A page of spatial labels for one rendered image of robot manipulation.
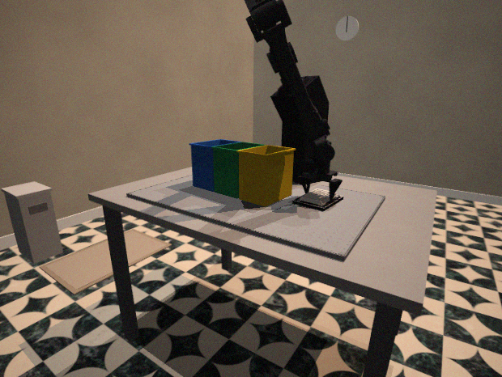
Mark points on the blue open-top bin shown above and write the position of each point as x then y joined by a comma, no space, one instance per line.
203,164

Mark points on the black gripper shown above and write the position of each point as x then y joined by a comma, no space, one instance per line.
327,178

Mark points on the yellow open-top bin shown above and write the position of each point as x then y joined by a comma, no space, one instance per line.
265,178

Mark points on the green bin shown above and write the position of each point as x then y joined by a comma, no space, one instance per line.
226,167

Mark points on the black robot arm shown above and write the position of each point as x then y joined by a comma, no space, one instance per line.
275,36

